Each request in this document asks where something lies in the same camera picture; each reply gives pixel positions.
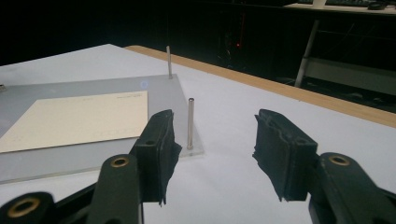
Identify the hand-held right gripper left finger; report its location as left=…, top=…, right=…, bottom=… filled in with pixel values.
left=129, top=108, right=183, bottom=206

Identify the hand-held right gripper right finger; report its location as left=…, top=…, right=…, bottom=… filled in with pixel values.
left=251, top=108, right=319, bottom=203

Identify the cream flat board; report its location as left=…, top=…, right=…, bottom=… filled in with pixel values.
left=0, top=91, right=149, bottom=154

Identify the white panel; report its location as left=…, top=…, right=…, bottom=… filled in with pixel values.
left=304, top=57, right=396, bottom=96

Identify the white metal stand pole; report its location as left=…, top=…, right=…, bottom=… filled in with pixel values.
left=293, top=19, right=321, bottom=89

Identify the light wooden desk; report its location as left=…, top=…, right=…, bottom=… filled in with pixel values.
left=284, top=2, right=396, bottom=16

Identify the dark keyboard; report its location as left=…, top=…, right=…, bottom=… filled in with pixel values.
left=297, top=0, right=372, bottom=7

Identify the black computer mouse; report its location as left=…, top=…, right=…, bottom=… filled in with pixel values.
left=367, top=0, right=389, bottom=11

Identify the thin metal post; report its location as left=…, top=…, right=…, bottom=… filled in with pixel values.
left=165, top=45, right=174, bottom=79
left=186, top=97, right=195, bottom=150

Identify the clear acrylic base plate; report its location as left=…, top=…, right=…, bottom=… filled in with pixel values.
left=0, top=74, right=205, bottom=185

